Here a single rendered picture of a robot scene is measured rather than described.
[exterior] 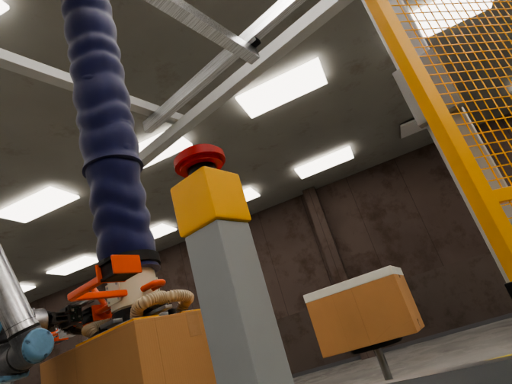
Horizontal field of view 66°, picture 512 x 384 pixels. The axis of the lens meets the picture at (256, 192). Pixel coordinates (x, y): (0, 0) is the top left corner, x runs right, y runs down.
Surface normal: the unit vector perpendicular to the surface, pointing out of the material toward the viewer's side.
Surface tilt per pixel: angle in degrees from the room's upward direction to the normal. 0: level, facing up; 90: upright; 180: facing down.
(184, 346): 90
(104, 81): 83
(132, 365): 90
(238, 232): 90
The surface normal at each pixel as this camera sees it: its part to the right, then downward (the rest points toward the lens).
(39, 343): 0.79, -0.42
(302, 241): -0.35, -0.26
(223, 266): -0.62, -0.12
